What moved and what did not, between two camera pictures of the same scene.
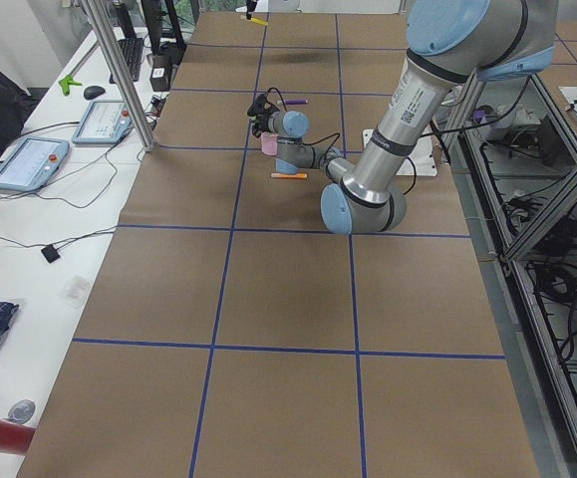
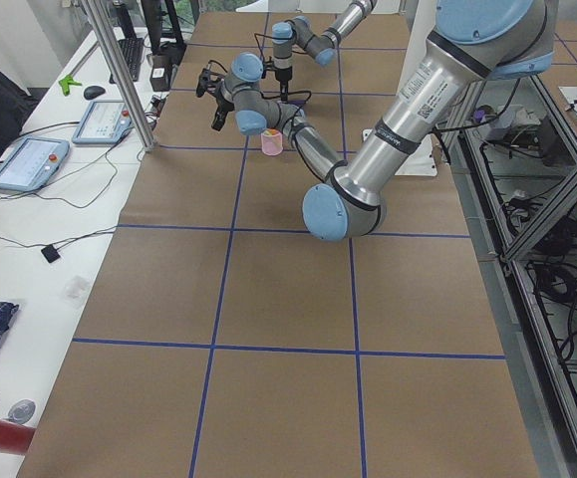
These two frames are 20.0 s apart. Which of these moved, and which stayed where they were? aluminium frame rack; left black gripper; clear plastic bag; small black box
Moved: left black gripper
Stayed: clear plastic bag; aluminium frame rack; small black box
